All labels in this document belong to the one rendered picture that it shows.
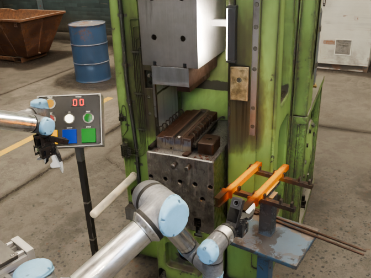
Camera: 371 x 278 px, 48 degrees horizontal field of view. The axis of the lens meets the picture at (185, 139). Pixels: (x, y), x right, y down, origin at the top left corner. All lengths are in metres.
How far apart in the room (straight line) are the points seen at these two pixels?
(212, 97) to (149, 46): 0.65
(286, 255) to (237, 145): 0.65
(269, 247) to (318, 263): 1.05
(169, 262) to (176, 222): 1.39
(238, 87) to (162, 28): 0.47
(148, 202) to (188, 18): 0.99
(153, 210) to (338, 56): 6.22
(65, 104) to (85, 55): 4.43
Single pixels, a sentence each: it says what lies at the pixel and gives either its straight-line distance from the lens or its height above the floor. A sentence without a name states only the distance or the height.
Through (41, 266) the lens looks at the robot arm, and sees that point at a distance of 1.36.
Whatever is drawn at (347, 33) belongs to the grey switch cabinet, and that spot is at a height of 0.60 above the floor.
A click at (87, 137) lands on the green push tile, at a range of 2.27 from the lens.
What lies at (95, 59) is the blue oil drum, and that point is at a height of 0.37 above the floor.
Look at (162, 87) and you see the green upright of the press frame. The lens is 2.40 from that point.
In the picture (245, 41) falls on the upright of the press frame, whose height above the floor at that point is 1.48.
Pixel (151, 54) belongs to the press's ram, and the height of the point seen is 1.42.
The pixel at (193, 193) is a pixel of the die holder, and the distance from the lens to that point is 2.24.
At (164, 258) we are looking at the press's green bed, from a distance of 2.61.
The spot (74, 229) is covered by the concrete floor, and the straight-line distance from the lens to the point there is 3.33.
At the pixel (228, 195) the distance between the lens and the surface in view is 1.81.
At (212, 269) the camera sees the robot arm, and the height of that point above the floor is 0.85.
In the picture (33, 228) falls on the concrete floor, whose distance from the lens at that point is 3.44.
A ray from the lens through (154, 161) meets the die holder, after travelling 2.25.
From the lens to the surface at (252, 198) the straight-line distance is 1.76.
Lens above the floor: 1.89
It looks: 24 degrees down
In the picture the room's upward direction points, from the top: 2 degrees counter-clockwise
